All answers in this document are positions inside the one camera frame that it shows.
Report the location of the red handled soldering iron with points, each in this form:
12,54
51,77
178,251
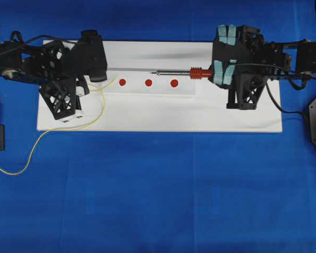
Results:
196,73

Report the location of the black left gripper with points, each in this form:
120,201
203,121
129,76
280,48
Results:
44,64

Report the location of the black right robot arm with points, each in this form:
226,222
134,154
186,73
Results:
303,69

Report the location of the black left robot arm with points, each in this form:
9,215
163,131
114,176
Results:
11,59

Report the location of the blue table cloth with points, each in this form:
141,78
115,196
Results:
155,192

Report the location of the small raised white block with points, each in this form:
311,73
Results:
147,82

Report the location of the large white foam board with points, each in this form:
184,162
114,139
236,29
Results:
204,112

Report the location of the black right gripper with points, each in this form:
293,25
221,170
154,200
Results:
263,58

